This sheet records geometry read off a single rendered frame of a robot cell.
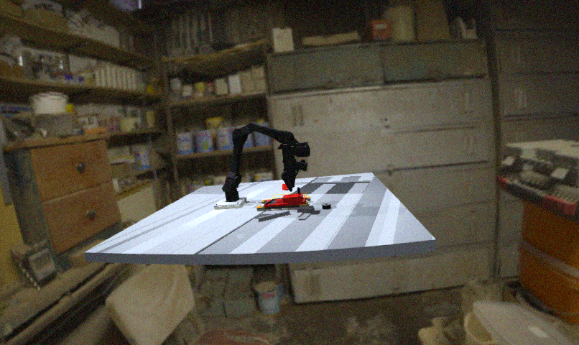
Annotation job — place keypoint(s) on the dark grey flat bar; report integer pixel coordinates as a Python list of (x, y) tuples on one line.
[(273, 215)]

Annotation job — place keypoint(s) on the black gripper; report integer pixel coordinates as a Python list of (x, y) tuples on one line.
[(289, 174)]

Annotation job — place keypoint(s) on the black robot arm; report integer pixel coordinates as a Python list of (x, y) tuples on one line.
[(239, 137)]

